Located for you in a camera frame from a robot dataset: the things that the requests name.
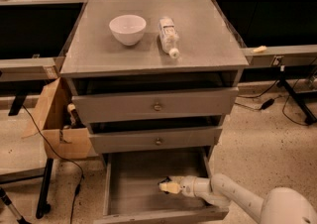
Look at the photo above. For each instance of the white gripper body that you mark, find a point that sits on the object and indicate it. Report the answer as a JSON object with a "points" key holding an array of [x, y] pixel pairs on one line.
{"points": [[187, 187]]}

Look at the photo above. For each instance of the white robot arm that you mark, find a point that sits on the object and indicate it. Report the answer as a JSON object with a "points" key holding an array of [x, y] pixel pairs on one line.
{"points": [[282, 205]]}

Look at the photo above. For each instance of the grey open bottom drawer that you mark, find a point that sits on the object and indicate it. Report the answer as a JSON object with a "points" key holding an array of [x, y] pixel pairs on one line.
{"points": [[132, 194]]}

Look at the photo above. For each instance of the grey top drawer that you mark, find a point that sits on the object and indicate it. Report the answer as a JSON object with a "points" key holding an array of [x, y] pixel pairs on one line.
{"points": [[115, 107]]}

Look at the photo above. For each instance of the grey middle drawer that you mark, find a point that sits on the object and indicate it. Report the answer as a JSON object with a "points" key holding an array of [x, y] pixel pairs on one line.
{"points": [[155, 139]]}

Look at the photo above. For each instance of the grey wooden drawer cabinet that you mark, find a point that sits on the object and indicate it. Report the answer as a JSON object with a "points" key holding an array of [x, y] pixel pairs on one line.
{"points": [[96, 63]]}

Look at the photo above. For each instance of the brown cardboard box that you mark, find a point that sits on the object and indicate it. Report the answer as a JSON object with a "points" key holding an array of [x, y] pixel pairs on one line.
{"points": [[49, 117]]}

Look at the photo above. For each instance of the black table leg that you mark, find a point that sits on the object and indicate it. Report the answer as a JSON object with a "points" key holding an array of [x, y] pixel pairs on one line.
{"points": [[43, 207]]}

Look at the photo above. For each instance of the clear plastic water bottle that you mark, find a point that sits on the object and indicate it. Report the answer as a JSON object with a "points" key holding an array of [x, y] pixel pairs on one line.
{"points": [[168, 37]]}

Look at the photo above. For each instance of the small yellow foam piece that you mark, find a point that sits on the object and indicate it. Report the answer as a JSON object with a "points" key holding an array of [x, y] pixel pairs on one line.
{"points": [[259, 49]]}

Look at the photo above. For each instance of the white ceramic bowl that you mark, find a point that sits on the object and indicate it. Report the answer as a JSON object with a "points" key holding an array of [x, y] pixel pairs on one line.
{"points": [[128, 29]]}

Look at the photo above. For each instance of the black tripod leg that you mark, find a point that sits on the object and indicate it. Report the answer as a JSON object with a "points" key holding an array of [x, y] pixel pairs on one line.
{"points": [[7, 201]]}

